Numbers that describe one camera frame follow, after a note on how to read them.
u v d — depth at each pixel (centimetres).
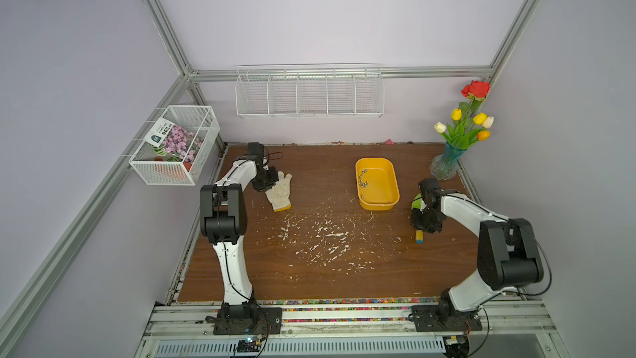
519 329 74
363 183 106
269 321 73
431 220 79
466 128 93
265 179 90
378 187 105
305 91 101
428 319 74
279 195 102
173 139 74
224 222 57
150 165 74
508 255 46
